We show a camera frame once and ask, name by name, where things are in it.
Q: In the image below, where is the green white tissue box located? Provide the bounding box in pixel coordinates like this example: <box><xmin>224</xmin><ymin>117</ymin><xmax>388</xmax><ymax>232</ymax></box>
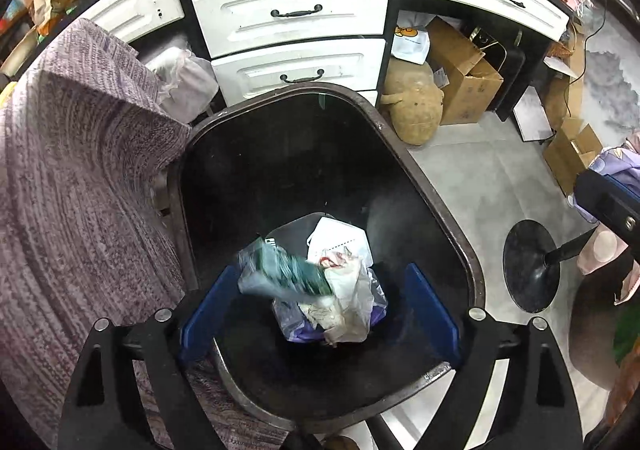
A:
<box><xmin>238</xmin><ymin>238</ymin><xmax>333</xmax><ymax>304</ymax></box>

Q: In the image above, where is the purple plastic pouch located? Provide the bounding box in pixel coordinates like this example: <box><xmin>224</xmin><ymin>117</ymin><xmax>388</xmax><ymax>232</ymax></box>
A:
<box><xmin>271</xmin><ymin>298</ymin><xmax>387</xmax><ymax>345</ymax></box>

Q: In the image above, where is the white red plastic bag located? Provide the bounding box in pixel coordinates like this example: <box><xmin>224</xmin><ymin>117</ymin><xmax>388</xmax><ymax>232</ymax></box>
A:
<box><xmin>299</xmin><ymin>253</ymin><xmax>386</xmax><ymax>322</ymax></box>

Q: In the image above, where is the white face mask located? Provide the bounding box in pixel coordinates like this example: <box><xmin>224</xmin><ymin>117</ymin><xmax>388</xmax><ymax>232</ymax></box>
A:
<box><xmin>307</xmin><ymin>216</ymin><xmax>374</xmax><ymax>268</ymax></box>

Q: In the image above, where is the black stool base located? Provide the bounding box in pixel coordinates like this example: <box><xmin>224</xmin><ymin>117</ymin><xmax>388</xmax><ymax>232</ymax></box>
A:
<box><xmin>502</xmin><ymin>219</ymin><xmax>596</xmax><ymax>314</ymax></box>

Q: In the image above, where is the cardboard box on floor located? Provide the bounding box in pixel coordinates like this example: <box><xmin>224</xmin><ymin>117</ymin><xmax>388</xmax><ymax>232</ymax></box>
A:
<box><xmin>426</xmin><ymin>17</ymin><xmax>503</xmax><ymax>125</ymax></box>

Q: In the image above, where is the burlap sack on floor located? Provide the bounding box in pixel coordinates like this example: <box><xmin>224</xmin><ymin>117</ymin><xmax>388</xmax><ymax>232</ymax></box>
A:
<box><xmin>380</xmin><ymin>58</ymin><xmax>444</xmax><ymax>147</ymax></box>

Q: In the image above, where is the purple striped tablecloth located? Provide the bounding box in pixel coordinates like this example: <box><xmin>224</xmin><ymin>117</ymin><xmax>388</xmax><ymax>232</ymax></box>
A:
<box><xmin>1</xmin><ymin>19</ymin><xmax>285</xmax><ymax>449</ymax></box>

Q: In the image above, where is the white drawer cabinet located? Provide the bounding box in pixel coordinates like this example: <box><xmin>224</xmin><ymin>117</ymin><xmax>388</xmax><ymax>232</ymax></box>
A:
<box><xmin>192</xmin><ymin>0</ymin><xmax>388</xmax><ymax>106</ymax></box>

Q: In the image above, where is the white plastic bag on chair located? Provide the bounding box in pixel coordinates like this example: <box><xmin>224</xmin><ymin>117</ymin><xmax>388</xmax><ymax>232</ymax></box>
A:
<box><xmin>145</xmin><ymin>46</ymin><xmax>219</xmax><ymax>124</ymax></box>

